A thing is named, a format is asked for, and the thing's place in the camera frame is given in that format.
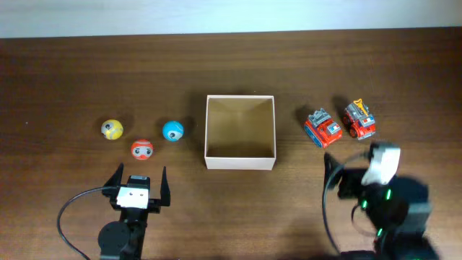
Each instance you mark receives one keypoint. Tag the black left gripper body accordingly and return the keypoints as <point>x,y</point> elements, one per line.
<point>154,206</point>

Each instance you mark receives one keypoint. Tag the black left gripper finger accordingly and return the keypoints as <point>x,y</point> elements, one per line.
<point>164,200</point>
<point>112,185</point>

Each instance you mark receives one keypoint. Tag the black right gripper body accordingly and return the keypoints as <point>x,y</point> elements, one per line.
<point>351,186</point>

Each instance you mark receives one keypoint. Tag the red toy truck blue tracks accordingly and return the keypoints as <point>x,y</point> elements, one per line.
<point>322,129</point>

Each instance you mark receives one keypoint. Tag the red toy truck yellow ladder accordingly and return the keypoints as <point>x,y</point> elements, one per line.
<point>359,120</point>

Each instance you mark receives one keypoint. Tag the white cardboard box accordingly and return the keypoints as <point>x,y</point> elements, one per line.
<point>240,132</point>

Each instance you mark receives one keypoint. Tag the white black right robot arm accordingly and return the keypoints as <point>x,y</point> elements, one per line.
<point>398,210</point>

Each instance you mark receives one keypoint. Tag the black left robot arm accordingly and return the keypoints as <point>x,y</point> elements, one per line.
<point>124,238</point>

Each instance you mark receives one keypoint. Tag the red face ball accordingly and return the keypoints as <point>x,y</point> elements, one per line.
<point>142,149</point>

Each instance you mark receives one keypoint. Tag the yellow face ball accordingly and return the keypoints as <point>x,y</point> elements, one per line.
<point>112,129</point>

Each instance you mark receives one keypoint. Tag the blue face ball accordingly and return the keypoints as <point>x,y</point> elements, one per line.
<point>173,131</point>

